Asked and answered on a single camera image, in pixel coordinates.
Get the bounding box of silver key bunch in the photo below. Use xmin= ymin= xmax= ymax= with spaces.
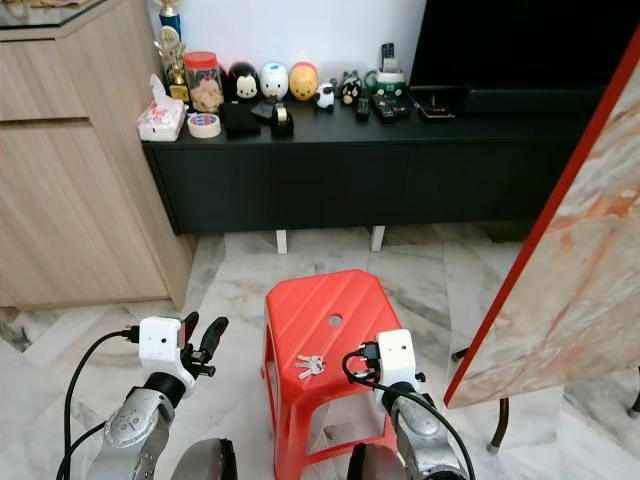
xmin=296 ymin=354 xmax=326 ymax=380

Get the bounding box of robot left leg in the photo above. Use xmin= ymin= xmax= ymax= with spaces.
xmin=171 ymin=438 xmax=240 ymax=480

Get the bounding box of robot leg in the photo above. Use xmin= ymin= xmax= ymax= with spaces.
xmin=347 ymin=443 xmax=407 ymax=480
xmin=171 ymin=438 xmax=240 ymax=480

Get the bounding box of red plastic stool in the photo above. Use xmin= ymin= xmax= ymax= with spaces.
xmin=260 ymin=269 xmax=402 ymax=480

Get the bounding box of light wooden cabinet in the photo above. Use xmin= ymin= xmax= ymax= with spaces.
xmin=0 ymin=0 xmax=197 ymax=310

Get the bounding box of robot right leg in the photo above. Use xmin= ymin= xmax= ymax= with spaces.
xmin=347 ymin=443 xmax=407 ymax=480

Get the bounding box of white tape roll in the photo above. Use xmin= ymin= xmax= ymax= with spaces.
xmin=187 ymin=112 xmax=223 ymax=140

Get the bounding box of white and pink tissue pack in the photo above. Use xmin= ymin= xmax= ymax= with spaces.
xmin=137 ymin=74 xmax=188 ymax=143

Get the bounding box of black TV console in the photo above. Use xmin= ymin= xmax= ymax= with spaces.
xmin=143 ymin=92 xmax=593 ymax=255

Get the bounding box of black tape dispenser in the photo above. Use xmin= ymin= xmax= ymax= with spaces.
xmin=269 ymin=102 xmax=296 ymax=139

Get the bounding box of red-lidded clear snack jar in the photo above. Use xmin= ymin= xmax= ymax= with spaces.
xmin=183 ymin=51 xmax=224 ymax=114

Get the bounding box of black round mouse plush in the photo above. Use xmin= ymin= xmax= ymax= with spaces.
xmin=226 ymin=61 xmax=260 ymax=102

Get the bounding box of white round plush toy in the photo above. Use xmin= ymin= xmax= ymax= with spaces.
xmin=259 ymin=62 xmax=291 ymax=102

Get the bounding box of small black-white dog figure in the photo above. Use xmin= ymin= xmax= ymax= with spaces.
xmin=315 ymin=82 xmax=338 ymax=110

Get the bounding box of yellow round plush toy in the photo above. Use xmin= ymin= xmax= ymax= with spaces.
xmin=289 ymin=61 xmax=320 ymax=103

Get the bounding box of gold and blue trophy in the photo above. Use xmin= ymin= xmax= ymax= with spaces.
xmin=155 ymin=0 xmax=191 ymax=102

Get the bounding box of small black cat figure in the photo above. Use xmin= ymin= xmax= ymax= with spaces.
xmin=338 ymin=71 xmax=363 ymax=106

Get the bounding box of wide black remote control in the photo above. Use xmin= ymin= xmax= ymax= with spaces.
xmin=371 ymin=94 xmax=412 ymax=123

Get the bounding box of black metal board stand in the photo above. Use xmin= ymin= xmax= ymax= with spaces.
xmin=454 ymin=347 xmax=640 ymax=453

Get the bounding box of green desk holder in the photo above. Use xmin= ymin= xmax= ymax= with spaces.
xmin=365 ymin=42 xmax=407 ymax=99

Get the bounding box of small black tray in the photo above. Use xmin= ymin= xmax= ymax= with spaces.
xmin=415 ymin=87 xmax=457 ymax=122

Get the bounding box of red-edged marble pattern board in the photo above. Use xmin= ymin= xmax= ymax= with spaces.
xmin=444 ymin=24 xmax=640 ymax=410

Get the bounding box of black soundbar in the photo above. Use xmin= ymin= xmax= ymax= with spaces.
xmin=464 ymin=87 xmax=606 ymax=118

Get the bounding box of black television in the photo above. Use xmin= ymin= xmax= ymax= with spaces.
xmin=409 ymin=0 xmax=640 ymax=91

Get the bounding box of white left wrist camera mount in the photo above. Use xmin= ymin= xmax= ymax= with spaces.
xmin=138 ymin=316 xmax=197 ymax=388

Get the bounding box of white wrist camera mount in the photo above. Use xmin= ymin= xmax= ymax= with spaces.
xmin=374 ymin=329 xmax=422 ymax=389
xmin=138 ymin=316 xmax=197 ymax=388

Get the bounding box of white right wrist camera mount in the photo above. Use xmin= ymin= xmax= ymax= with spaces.
xmin=374 ymin=329 xmax=422 ymax=389

